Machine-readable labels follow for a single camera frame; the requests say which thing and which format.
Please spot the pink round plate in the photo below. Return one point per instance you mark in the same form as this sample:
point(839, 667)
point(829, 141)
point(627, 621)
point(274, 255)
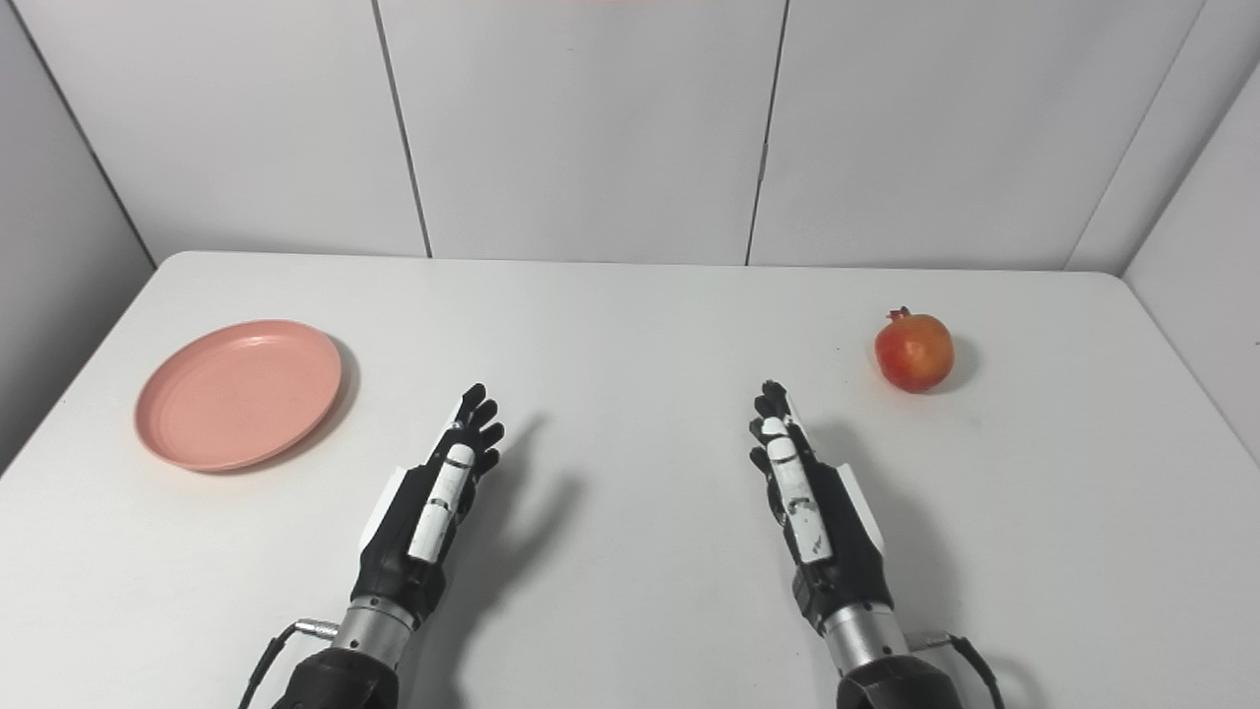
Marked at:
point(236, 396)

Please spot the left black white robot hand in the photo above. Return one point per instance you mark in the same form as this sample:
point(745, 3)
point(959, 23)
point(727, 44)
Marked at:
point(418, 551)

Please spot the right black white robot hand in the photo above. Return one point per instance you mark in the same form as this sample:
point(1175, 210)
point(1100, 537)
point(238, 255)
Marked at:
point(837, 551)

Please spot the red pomegranate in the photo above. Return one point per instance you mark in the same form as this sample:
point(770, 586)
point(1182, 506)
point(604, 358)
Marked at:
point(915, 354)

